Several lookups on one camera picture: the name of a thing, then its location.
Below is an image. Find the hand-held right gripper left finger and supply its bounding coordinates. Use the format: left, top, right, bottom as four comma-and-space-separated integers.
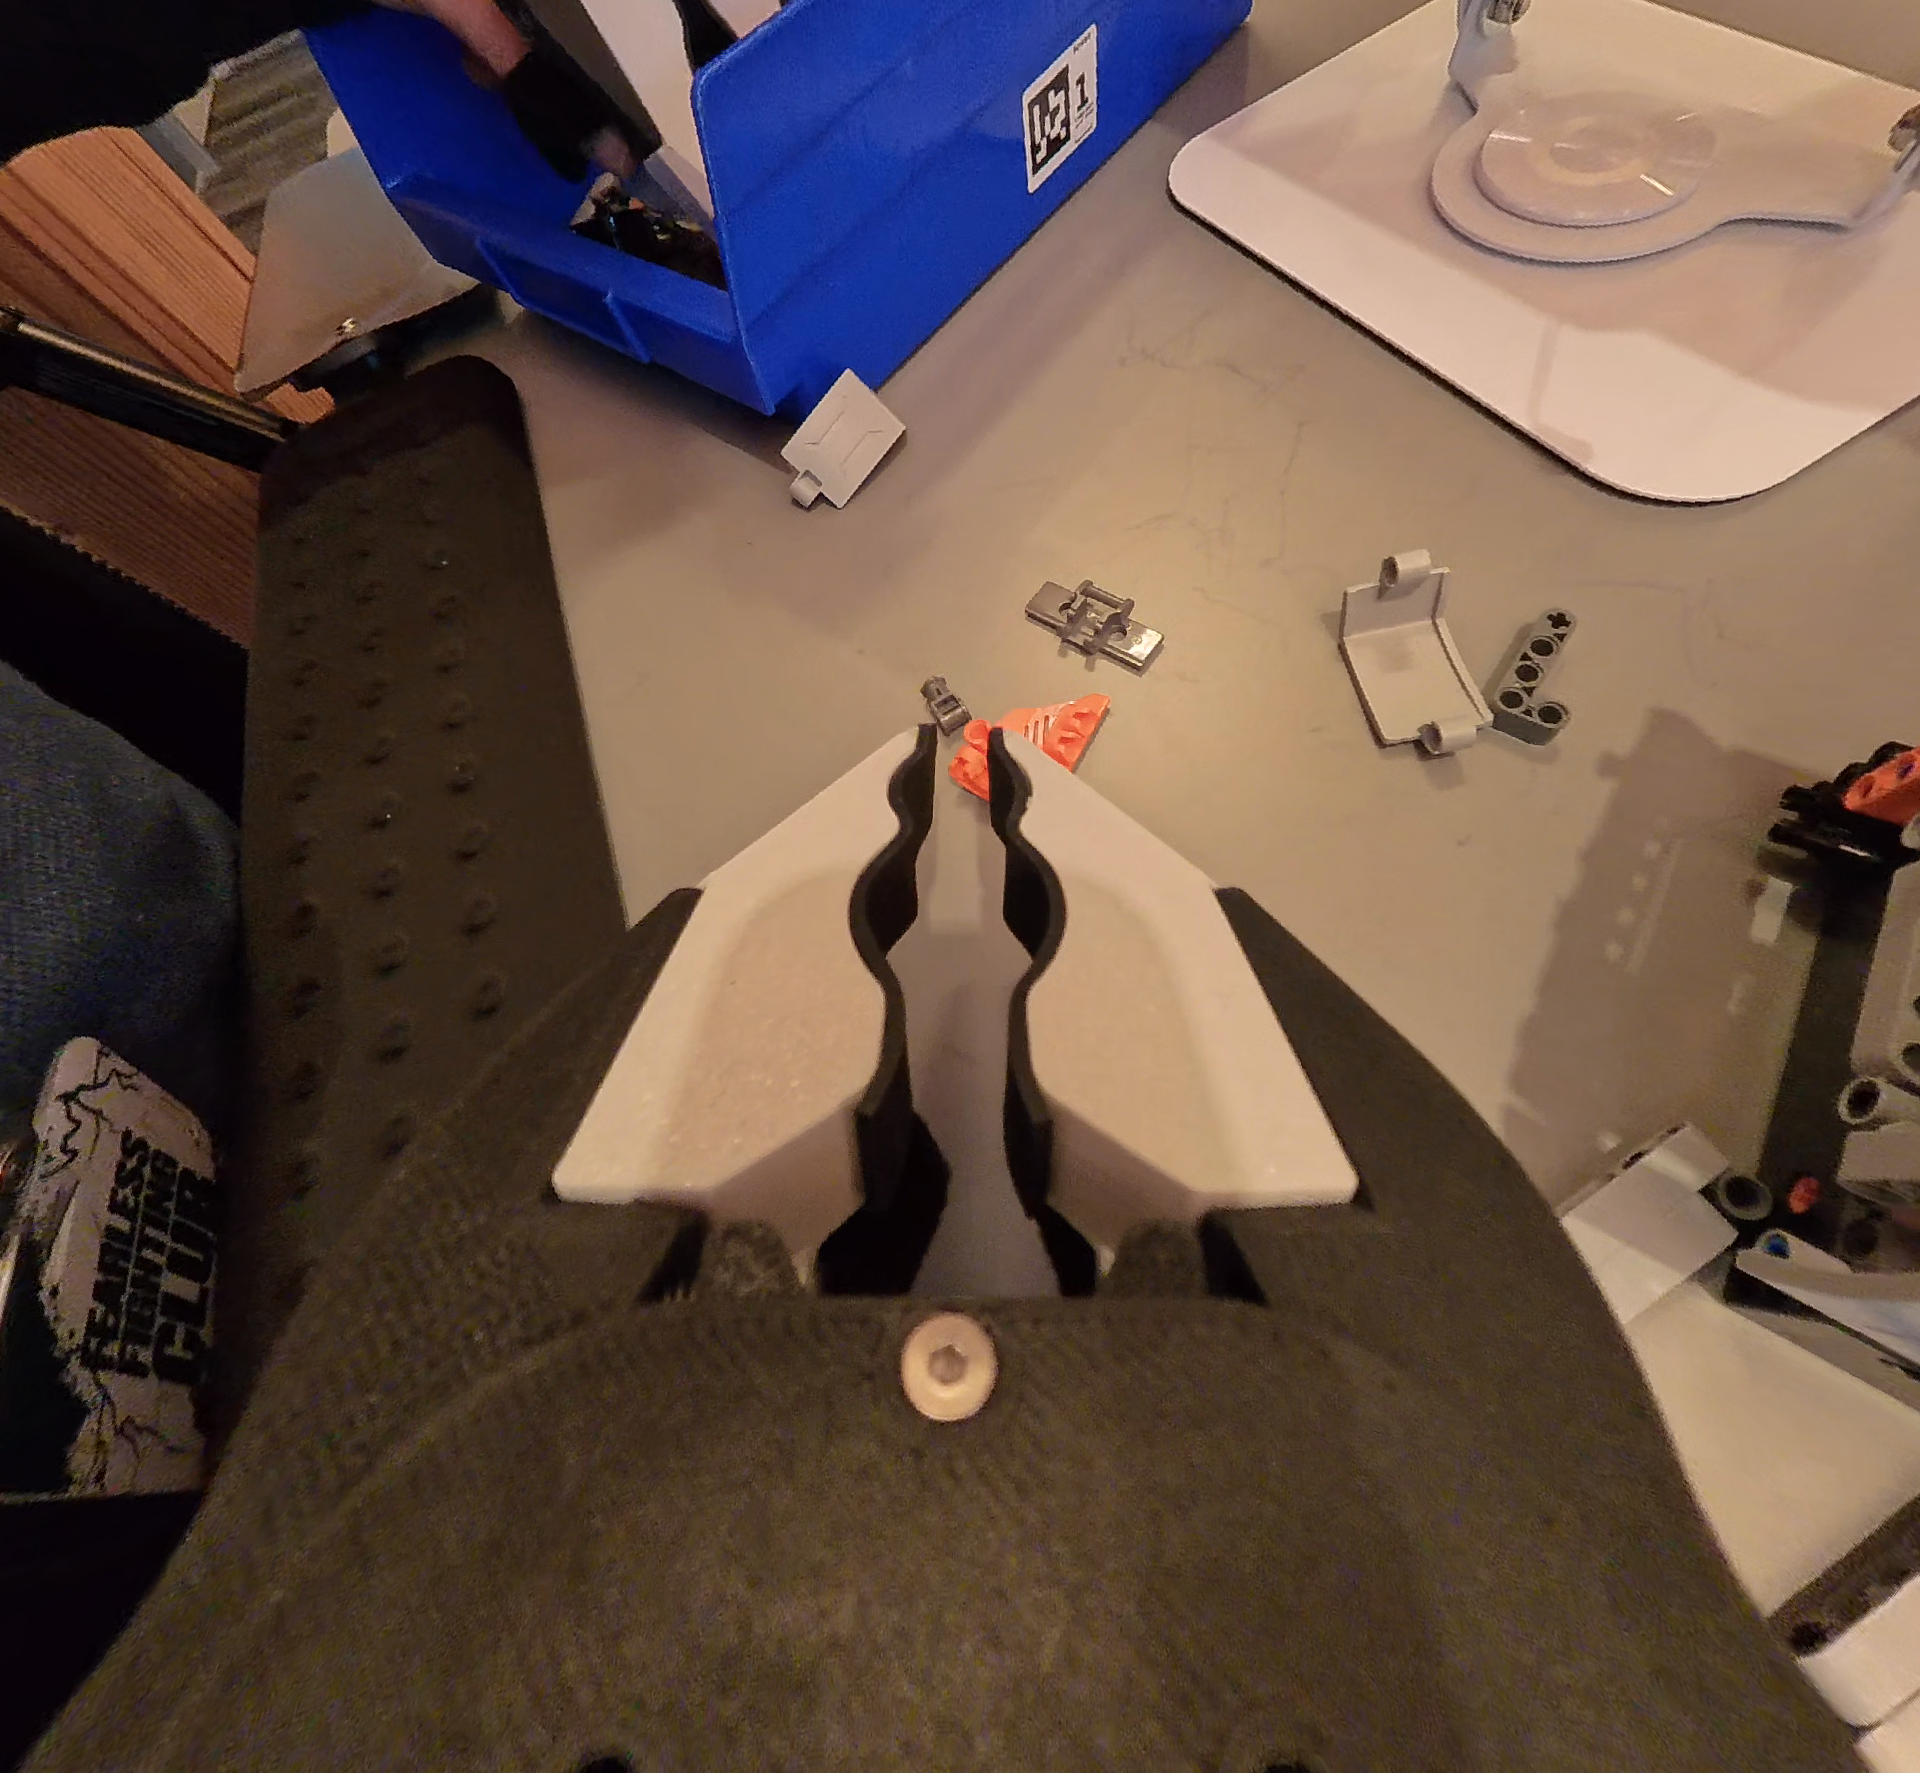
554, 729, 954, 1295

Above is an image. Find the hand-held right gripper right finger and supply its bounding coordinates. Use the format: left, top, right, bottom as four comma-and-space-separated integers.
987, 729, 1358, 1295

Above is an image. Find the pile of toy building pieces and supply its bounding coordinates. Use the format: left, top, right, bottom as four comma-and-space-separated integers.
572, 173, 731, 295

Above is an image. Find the blue tagged storage bin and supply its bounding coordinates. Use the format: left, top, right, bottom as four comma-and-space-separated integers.
300, 0, 1281, 417

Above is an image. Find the orange wedge piece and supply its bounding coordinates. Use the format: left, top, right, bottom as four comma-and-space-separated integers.
945, 696, 1112, 800

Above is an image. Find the toy brick robot model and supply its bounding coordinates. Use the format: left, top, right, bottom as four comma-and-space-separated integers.
1561, 741, 1920, 1731

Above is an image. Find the dark grey track link piece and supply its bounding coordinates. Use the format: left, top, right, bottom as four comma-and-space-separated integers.
1029, 583, 1164, 678

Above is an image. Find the grey square panel piece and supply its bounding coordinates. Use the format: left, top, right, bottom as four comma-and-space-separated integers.
781, 373, 909, 514

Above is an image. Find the light grey curved panel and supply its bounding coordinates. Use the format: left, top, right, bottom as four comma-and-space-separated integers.
1338, 550, 1494, 754

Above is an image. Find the dark grey angled beam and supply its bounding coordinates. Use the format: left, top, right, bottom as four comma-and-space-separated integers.
1485, 610, 1580, 751

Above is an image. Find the wooden cabinet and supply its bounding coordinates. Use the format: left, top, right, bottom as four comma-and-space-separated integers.
0, 128, 333, 643

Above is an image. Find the black metal rod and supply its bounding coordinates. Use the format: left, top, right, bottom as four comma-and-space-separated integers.
0, 308, 295, 468

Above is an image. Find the black white printed cloth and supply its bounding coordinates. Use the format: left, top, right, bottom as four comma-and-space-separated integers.
0, 1036, 224, 1499

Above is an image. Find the white tablet stand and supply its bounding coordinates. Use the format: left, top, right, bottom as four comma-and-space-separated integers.
1165, 0, 1920, 504

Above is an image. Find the metal bracket plate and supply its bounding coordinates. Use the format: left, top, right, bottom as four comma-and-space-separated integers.
233, 160, 485, 398

